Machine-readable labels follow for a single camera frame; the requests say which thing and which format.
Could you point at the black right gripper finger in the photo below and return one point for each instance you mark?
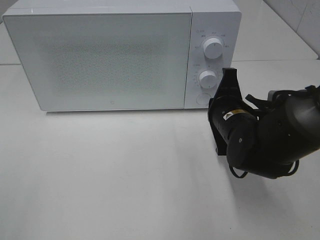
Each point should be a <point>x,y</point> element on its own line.
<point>229,85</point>

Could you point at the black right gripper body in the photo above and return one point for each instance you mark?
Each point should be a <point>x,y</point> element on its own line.
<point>225,115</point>

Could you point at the white microwave knob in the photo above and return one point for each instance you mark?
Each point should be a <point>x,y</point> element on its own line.
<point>213,48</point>
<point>207,79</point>

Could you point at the round door release button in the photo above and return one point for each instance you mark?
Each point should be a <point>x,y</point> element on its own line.
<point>203,99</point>

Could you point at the white microwave door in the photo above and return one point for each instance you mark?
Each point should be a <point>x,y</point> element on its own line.
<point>103,62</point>

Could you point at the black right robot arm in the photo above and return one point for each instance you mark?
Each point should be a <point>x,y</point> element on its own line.
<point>264,137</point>

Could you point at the white adjacent table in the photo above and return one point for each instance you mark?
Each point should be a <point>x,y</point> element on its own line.
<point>264,36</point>

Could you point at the white microwave oven body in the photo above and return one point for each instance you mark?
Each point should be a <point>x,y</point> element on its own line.
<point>209,18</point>

